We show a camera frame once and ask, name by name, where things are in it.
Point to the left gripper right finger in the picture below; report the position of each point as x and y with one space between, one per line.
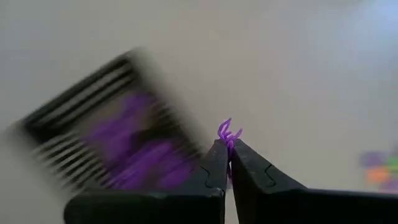
258 186

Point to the black plastic basket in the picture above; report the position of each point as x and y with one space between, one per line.
43 121

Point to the gray table mat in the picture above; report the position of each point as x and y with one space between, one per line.
280 77

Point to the orange plastic spider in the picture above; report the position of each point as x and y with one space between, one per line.
377 175

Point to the purple plastic spider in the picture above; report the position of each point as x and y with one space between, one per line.
389 186
228 137
158 157
371 159
175 179
136 105
115 133

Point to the green plastic toy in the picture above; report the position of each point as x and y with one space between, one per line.
393 161

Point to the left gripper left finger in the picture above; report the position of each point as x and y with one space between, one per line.
211 174

